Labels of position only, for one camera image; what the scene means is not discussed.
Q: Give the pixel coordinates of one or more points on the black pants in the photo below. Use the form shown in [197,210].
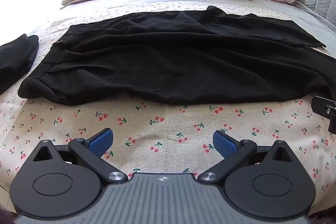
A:
[181,58]

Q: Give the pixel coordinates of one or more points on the cherry print bed cloth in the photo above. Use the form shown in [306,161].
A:
[152,137]

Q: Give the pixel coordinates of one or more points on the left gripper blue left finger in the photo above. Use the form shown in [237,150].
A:
[99,143]

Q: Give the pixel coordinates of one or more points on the folded black garment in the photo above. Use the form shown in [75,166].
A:
[17,58]

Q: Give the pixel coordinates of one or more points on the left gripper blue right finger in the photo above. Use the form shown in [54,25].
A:
[225,144]

